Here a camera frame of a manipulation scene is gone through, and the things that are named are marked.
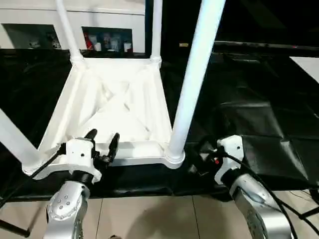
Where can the white plastic table top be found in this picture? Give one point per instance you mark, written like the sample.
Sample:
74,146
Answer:
112,99

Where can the white plastic table leg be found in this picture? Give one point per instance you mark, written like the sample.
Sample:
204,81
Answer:
156,30
197,74
67,30
15,139

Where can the black table mat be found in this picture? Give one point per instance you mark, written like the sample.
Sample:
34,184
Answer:
261,112

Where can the black stand base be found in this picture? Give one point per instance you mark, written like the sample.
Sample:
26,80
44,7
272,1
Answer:
309,214

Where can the dark metal rod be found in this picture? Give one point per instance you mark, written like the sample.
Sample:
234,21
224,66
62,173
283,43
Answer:
261,45

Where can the white glass-door cabinet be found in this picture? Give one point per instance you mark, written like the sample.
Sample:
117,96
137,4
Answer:
37,15

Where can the white flat board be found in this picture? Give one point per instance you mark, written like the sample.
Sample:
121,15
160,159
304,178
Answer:
306,67

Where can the black backdrop cloth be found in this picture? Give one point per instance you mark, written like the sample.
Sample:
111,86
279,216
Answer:
261,20

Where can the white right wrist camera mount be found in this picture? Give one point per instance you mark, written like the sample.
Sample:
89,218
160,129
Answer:
231,147

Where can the black metal table frame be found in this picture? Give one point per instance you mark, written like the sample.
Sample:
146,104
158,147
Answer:
15,227

